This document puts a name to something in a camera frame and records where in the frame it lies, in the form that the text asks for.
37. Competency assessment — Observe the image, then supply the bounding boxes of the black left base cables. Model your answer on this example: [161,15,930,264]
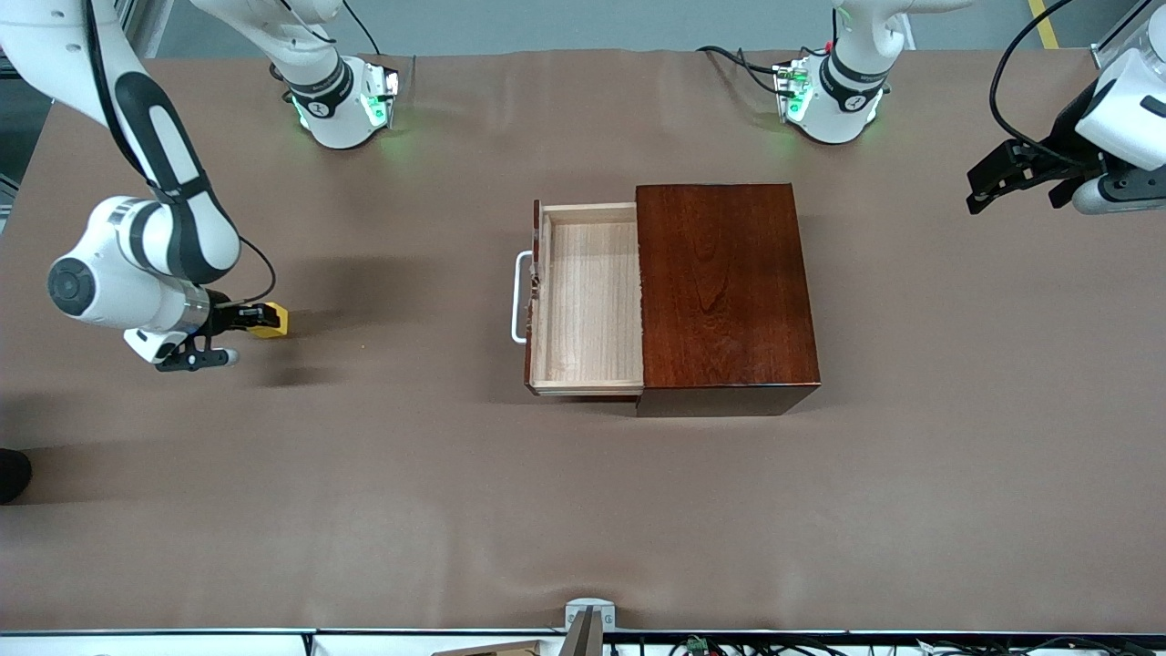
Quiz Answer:
[697,44,789,97]

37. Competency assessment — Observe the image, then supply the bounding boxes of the yellow cube block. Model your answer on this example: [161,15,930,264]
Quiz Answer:
[248,303,290,340]

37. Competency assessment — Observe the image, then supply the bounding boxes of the black cable bundle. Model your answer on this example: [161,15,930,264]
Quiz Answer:
[610,634,1166,656]

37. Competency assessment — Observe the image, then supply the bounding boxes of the aluminium frame structure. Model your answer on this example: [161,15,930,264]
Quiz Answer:
[109,0,151,42]

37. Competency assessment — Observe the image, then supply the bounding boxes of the wooden drawer with white handle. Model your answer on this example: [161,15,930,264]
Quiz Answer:
[512,200,646,398]

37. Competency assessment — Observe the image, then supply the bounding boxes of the black right base cable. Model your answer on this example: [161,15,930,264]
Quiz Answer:
[342,0,382,56]

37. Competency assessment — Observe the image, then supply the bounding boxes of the dark brown wooden cabinet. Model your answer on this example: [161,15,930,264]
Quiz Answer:
[635,184,822,417]

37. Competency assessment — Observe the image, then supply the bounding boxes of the white table edge rail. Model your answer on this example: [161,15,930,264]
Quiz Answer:
[0,629,566,656]

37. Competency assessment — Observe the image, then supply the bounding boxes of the grey metal bracket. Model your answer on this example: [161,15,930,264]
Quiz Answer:
[560,598,617,656]

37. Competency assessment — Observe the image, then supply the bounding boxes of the aluminium profile post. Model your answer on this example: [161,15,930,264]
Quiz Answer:
[1093,14,1144,70]

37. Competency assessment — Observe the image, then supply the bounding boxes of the yellow floor tape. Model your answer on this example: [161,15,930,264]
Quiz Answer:
[1029,0,1062,49]

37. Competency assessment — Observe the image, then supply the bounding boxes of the black round object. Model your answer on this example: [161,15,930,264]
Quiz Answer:
[0,449,33,504]

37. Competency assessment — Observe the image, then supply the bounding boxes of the brown table cover cloth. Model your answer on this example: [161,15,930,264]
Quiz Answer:
[0,47,1166,634]

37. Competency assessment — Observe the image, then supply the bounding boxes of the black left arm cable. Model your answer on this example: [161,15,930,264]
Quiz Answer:
[989,0,1094,169]

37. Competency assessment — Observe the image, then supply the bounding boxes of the brown cardboard piece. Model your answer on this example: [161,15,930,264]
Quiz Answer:
[433,641,547,656]

